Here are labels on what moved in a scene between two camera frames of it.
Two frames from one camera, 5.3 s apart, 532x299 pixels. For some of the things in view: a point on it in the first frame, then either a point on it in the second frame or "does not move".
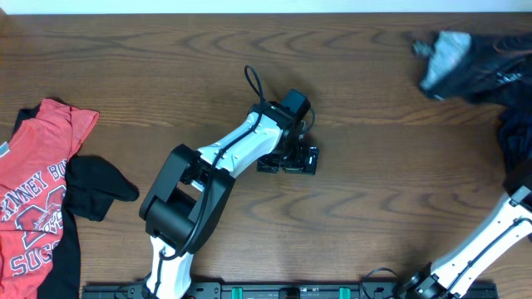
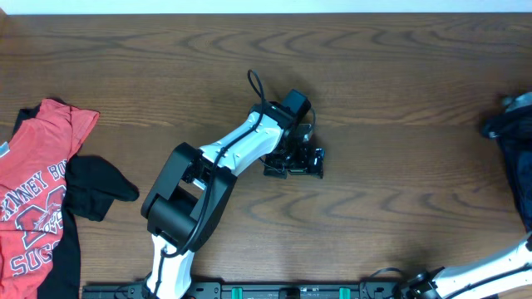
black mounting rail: [250, 290] does not move
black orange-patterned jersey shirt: [485, 69] to [513, 127]
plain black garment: [92, 185] does not move
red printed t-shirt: [32, 195] does not move
